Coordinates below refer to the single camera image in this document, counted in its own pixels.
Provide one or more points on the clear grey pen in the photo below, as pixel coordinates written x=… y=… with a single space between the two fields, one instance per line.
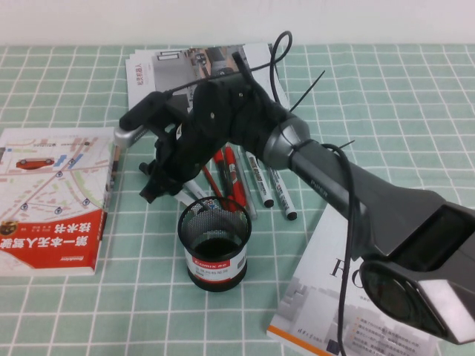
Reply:
x=248 y=189

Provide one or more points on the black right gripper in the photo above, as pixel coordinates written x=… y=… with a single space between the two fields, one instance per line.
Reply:
x=185 y=152

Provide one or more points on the red pencil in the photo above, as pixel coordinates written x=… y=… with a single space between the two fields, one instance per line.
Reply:
x=212 y=181

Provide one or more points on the red pen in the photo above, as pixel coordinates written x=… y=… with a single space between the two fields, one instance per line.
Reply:
x=235 y=178
x=224 y=178

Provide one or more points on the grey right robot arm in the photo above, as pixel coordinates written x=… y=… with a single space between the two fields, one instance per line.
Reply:
x=371 y=193

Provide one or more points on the white brochure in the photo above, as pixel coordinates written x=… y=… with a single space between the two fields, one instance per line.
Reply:
x=283 y=94

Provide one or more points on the black mesh pen holder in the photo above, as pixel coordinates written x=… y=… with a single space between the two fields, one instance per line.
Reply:
x=215 y=259

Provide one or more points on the white orange ROS book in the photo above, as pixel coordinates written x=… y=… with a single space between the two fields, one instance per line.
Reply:
x=315 y=282

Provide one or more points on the green checked tablecloth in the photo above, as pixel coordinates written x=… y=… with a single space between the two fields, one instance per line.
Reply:
x=389 y=92

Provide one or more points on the whiteboard marker bold print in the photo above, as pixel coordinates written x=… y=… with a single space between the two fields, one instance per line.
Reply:
x=261 y=181

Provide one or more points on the red white map book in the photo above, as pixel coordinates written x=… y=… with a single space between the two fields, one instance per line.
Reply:
x=55 y=185

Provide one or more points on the whiteboard marker small print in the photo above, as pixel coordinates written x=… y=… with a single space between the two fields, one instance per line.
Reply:
x=284 y=194

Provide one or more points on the plain white marker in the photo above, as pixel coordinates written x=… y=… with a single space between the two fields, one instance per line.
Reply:
x=196 y=190

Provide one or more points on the brochure with office photo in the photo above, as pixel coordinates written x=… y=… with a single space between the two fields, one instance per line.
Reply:
x=167 y=70

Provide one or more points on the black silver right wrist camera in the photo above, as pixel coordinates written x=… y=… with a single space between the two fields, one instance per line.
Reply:
x=141 y=111

